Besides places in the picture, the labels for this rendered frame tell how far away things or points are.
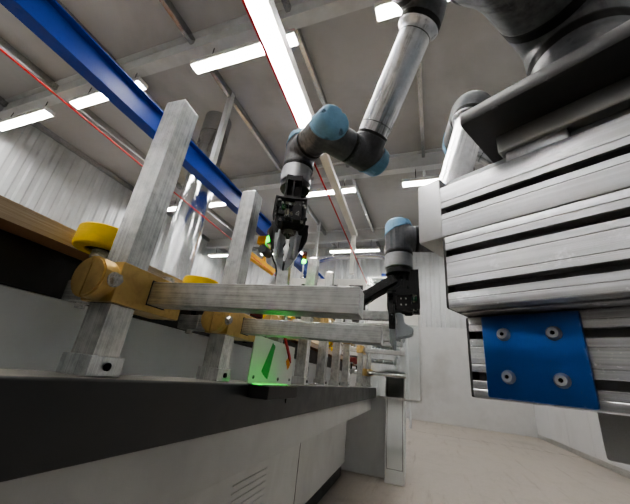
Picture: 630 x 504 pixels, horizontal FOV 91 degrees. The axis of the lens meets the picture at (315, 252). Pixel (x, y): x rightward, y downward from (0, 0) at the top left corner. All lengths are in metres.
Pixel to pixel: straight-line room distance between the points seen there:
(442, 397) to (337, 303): 9.14
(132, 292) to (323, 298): 0.24
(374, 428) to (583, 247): 2.98
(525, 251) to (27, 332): 0.68
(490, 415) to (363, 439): 6.54
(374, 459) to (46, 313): 2.94
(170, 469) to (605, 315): 0.59
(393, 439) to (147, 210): 2.87
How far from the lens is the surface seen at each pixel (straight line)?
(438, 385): 9.45
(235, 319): 0.64
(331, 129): 0.70
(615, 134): 0.41
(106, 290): 0.43
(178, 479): 0.64
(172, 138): 0.53
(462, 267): 0.39
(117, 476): 0.54
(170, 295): 0.44
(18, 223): 0.58
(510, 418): 9.60
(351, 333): 0.58
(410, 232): 0.89
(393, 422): 3.10
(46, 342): 0.67
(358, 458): 3.30
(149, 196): 0.48
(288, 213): 0.69
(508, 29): 0.54
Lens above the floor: 0.73
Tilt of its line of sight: 22 degrees up
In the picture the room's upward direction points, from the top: 7 degrees clockwise
